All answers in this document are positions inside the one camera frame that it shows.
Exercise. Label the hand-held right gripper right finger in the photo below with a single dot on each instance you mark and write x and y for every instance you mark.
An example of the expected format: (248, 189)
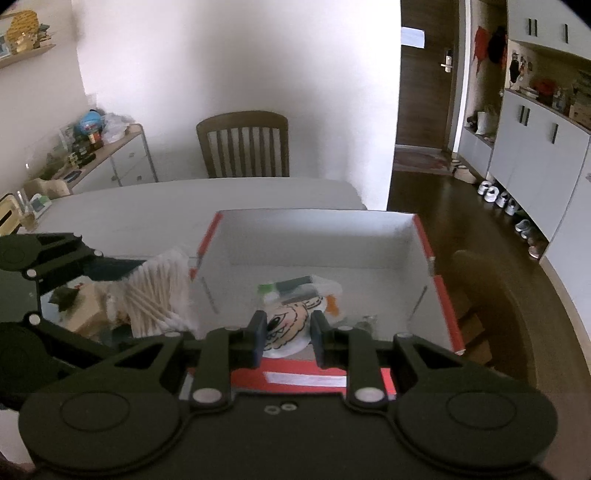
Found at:
(317, 339)

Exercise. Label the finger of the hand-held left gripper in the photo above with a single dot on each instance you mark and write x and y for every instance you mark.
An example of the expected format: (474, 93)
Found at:
(83, 341)
(69, 258)

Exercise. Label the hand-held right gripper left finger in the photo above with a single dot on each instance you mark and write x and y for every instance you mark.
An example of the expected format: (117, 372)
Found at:
(259, 339)

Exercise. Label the beige block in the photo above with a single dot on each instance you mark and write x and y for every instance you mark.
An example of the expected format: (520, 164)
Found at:
(87, 307)

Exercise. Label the small orange packet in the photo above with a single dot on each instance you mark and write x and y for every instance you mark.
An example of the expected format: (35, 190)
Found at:
(332, 305)

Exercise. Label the green and black packet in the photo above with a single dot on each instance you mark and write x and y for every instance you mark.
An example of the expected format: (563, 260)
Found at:
(286, 284)

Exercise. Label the bundle of cotton swabs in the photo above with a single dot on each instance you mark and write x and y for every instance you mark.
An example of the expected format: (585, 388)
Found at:
(154, 295)

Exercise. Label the red and white cardboard box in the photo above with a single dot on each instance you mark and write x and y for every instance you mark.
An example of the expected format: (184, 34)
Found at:
(323, 240)

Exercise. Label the green and white box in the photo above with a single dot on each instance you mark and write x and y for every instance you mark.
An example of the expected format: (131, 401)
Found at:
(40, 203)

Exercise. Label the wooden tissue box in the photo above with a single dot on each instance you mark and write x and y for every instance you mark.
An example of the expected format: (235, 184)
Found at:
(8, 214)

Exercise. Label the white sideboard with wooden top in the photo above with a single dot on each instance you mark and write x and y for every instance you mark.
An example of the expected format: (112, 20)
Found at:
(124, 161)

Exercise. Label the blue round toy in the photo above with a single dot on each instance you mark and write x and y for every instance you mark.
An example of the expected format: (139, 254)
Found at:
(90, 122)

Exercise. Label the clear plastic bag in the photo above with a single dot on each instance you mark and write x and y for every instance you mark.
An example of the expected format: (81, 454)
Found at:
(114, 127)

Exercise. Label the dark wooden chair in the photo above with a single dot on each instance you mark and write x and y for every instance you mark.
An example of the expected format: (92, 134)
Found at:
(494, 314)

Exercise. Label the wooden slat-back chair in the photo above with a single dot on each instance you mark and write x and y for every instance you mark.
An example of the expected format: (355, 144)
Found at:
(242, 145)

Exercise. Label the patterned door rug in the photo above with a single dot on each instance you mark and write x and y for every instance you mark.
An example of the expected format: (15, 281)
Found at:
(422, 161)

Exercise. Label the row of shoes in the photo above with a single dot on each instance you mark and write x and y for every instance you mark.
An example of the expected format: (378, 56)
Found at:
(505, 201)

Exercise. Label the brown wooden door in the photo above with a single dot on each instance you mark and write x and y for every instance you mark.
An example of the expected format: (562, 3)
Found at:
(422, 92)

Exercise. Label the white hallway cabinet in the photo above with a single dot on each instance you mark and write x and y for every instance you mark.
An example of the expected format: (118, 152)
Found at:
(545, 147)

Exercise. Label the red hanging ornament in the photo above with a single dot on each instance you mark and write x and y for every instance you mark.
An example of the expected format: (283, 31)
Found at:
(481, 44)

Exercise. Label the black hanging hat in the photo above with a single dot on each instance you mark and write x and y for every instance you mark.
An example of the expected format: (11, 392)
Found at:
(497, 46)

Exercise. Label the wooden wall shelf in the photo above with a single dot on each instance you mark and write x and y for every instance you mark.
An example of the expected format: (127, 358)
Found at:
(25, 53)

